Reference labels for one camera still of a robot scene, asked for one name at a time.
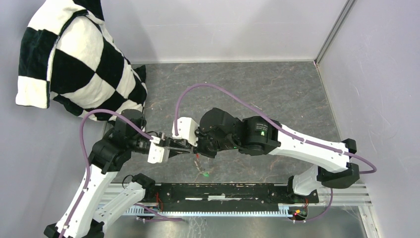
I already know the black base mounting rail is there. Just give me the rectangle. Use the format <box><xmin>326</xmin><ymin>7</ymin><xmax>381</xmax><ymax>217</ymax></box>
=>
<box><xmin>141</xmin><ymin>183</ymin><xmax>319</xmax><ymax>212</ymax></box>

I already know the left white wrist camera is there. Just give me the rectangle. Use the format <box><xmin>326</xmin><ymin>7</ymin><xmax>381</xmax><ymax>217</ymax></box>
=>
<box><xmin>147</xmin><ymin>136</ymin><xmax>169</xmax><ymax>164</ymax></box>

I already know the black white checkered cloth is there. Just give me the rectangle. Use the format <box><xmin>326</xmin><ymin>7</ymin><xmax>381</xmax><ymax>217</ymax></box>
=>
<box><xmin>15</xmin><ymin>0</ymin><xmax>148</xmax><ymax>121</ymax></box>

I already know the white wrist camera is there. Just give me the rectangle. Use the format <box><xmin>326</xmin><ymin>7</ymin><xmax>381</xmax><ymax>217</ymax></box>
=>
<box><xmin>172</xmin><ymin>117</ymin><xmax>199</xmax><ymax>147</ymax></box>
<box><xmin>147</xmin><ymin>136</ymin><xmax>169</xmax><ymax>164</ymax></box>

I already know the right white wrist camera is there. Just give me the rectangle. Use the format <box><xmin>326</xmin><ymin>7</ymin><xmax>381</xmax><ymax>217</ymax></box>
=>
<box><xmin>172</xmin><ymin>117</ymin><xmax>199</xmax><ymax>147</ymax></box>

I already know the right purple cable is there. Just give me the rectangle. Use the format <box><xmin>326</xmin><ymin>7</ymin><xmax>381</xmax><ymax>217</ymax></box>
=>
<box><xmin>173</xmin><ymin>82</ymin><xmax>378</xmax><ymax>224</ymax></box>

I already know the metal key holder red handle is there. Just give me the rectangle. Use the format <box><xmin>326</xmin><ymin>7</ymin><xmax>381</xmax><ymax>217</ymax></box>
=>
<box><xmin>193</xmin><ymin>154</ymin><xmax>206</xmax><ymax>174</ymax></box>

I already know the purple cable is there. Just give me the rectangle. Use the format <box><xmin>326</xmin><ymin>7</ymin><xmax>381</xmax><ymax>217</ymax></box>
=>
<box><xmin>173</xmin><ymin>82</ymin><xmax>378</xmax><ymax>224</ymax></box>
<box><xmin>57</xmin><ymin>109</ymin><xmax>185</xmax><ymax>238</ymax></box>

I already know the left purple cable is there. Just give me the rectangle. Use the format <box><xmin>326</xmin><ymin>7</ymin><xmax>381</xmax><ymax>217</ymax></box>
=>
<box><xmin>57</xmin><ymin>109</ymin><xmax>185</xmax><ymax>238</ymax></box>

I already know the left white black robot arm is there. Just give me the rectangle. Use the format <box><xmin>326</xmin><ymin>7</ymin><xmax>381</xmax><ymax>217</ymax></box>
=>
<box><xmin>44</xmin><ymin>109</ymin><xmax>197</xmax><ymax>238</ymax></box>

